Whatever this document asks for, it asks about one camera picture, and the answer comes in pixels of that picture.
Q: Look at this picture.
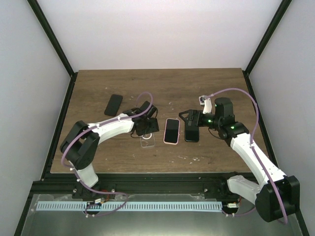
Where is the pink phone case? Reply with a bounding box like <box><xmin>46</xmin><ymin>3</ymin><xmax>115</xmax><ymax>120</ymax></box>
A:
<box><xmin>163</xmin><ymin>118</ymin><xmax>181</xmax><ymax>145</ymax></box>

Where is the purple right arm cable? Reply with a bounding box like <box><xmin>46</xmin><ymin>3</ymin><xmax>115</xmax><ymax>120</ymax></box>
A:
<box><xmin>208</xmin><ymin>88</ymin><xmax>288</xmax><ymax>226</ymax></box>

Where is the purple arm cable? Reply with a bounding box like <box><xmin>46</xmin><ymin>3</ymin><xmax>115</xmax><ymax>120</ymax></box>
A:
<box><xmin>208</xmin><ymin>88</ymin><xmax>288</xmax><ymax>226</ymax></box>
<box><xmin>61</xmin><ymin>92</ymin><xmax>155</xmax><ymax>218</ymax></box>

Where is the black aluminium frame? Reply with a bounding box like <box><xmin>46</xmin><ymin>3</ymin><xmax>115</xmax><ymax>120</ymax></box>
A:
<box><xmin>13</xmin><ymin>0</ymin><xmax>315</xmax><ymax>236</ymax></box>

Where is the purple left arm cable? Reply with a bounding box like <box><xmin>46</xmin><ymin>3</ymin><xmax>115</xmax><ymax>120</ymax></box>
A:
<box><xmin>61</xmin><ymin>92</ymin><xmax>155</xmax><ymax>218</ymax></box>

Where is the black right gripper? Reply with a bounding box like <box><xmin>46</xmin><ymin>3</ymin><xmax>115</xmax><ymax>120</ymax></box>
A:
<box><xmin>179</xmin><ymin>110</ymin><xmax>221</xmax><ymax>130</ymax></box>

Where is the clear phone case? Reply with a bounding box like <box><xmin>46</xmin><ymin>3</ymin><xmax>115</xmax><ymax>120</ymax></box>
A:
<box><xmin>140</xmin><ymin>133</ymin><xmax>156</xmax><ymax>148</ymax></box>

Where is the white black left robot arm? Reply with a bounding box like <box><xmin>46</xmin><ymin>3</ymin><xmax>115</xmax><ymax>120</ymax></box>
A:
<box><xmin>60</xmin><ymin>101</ymin><xmax>159</xmax><ymax>199</ymax></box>

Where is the light blue slotted cable duct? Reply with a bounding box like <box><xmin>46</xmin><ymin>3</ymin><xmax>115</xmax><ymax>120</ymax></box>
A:
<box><xmin>35</xmin><ymin>201</ymin><xmax>222</xmax><ymax>212</ymax></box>

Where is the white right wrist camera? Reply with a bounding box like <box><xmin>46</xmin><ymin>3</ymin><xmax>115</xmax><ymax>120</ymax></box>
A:
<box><xmin>198</xmin><ymin>95</ymin><xmax>212</xmax><ymax>114</ymax></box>

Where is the black phone case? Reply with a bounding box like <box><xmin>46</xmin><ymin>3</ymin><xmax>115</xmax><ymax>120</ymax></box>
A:
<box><xmin>184</xmin><ymin>124</ymin><xmax>199</xmax><ymax>143</ymax></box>

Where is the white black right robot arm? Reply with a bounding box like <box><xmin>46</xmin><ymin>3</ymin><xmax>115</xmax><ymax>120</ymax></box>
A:
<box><xmin>179</xmin><ymin>96</ymin><xmax>300</xmax><ymax>222</ymax></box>

